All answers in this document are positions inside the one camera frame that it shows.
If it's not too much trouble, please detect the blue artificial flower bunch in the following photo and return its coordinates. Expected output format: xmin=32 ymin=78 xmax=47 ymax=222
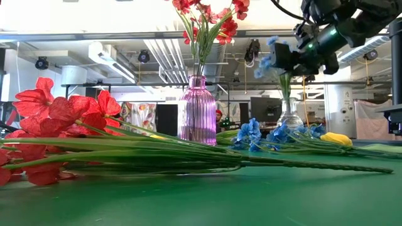
xmin=216 ymin=117 xmax=264 ymax=153
xmin=266 ymin=122 xmax=402 ymax=159
xmin=253 ymin=35 xmax=293 ymax=109

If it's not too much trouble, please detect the black upright panel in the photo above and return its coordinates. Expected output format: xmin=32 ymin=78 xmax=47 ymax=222
xmin=156 ymin=103 xmax=179 ymax=137

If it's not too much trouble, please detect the white round column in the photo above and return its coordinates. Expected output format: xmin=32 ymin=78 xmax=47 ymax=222
xmin=323 ymin=83 xmax=358 ymax=139

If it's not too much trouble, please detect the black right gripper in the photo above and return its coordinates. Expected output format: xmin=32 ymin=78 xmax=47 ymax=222
xmin=270 ymin=22 xmax=346 ymax=76

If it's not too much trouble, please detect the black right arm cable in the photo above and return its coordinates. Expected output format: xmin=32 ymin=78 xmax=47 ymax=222
xmin=269 ymin=0 xmax=315 ymax=25

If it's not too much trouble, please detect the red artificial flower bunch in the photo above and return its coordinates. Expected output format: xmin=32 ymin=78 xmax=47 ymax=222
xmin=171 ymin=0 xmax=251 ymax=78
xmin=0 ymin=77 xmax=394 ymax=186

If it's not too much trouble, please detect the clear glass vase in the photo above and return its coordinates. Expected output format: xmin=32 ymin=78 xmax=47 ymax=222
xmin=276 ymin=96 xmax=304 ymax=130

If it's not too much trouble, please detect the pink draped cloth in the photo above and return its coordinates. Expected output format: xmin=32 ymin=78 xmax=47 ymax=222
xmin=354 ymin=99 xmax=394 ymax=141

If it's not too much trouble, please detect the pink ribbed glass vase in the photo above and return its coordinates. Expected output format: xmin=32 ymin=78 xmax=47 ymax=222
xmin=177 ymin=74 xmax=217 ymax=146

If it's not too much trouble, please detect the black spotlight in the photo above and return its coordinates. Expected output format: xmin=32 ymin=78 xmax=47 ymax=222
xmin=137 ymin=49 xmax=151 ymax=64
xmin=244 ymin=38 xmax=262 ymax=63
xmin=34 ymin=56 xmax=50 ymax=71
xmin=363 ymin=49 xmax=379 ymax=62

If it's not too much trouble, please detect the floral patterned cloth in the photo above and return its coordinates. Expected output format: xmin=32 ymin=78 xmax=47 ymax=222
xmin=120 ymin=102 xmax=157 ymax=134

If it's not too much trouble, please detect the red artificial flower bouquet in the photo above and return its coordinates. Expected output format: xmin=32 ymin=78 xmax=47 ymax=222
xmin=0 ymin=137 xmax=402 ymax=226

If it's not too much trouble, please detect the silver flexible duct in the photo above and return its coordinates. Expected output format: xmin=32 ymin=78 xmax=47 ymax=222
xmin=337 ymin=35 xmax=392 ymax=63

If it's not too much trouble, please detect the white round tank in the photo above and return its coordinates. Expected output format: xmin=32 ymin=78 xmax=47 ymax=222
xmin=61 ymin=65 xmax=88 ymax=85

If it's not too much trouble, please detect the black horizontal rail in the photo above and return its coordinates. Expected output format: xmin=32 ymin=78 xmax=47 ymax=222
xmin=61 ymin=80 xmax=393 ymax=92

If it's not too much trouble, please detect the black computer monitor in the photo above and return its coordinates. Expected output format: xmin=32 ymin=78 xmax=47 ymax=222
xmin=250 ymin=96 xmax=283 ymax=123

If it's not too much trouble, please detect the person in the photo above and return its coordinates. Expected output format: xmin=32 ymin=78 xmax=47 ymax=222
xmin=215 ymin=109 xmax=225 ymax=134

